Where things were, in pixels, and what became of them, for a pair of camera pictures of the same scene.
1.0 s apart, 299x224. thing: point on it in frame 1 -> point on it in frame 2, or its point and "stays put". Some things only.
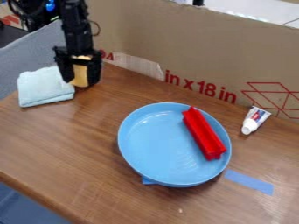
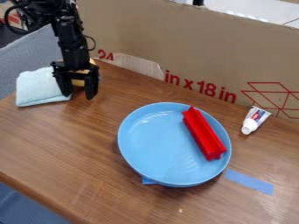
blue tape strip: (257, 184) stays put
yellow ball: (80, 71) stays put
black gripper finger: (66, 67) -> (64, 82)
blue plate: (158, 149) stays put
